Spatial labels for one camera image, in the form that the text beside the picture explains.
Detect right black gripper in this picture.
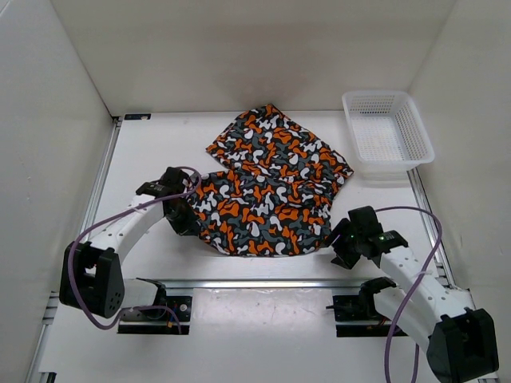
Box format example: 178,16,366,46
317,218,363,270

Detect orange camouflage shorts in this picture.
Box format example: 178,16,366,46
188,104,354,257

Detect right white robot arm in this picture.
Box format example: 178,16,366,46
324,206,499,382

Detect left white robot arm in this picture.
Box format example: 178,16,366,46
59,167,201,330

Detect white plastic mesh basket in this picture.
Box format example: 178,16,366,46
342,90,435,180

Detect dark corner label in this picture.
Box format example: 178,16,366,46
124,113,152,120

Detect front aluminium rail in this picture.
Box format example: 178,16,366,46
160,278,365,289

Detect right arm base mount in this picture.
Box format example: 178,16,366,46
326,277,397,338

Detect left aluminium rail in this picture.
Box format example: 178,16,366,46
75,117,122,256

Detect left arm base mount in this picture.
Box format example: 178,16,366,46
117,278,192,335

